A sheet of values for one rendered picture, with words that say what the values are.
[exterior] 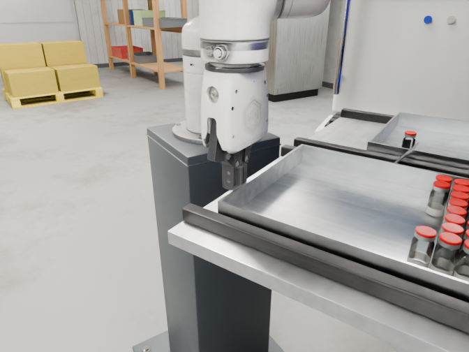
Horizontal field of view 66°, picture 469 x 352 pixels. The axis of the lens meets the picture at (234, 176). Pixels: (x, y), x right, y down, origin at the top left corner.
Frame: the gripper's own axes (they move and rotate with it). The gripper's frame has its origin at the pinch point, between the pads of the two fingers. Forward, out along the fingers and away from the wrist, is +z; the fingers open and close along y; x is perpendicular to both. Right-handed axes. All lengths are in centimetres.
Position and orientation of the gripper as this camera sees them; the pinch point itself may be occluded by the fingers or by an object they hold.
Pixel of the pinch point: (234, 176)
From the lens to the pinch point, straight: 51.9
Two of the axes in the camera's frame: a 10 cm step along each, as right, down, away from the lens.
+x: -8.3, -2.4, 5.1
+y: 5.6, -3.5, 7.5
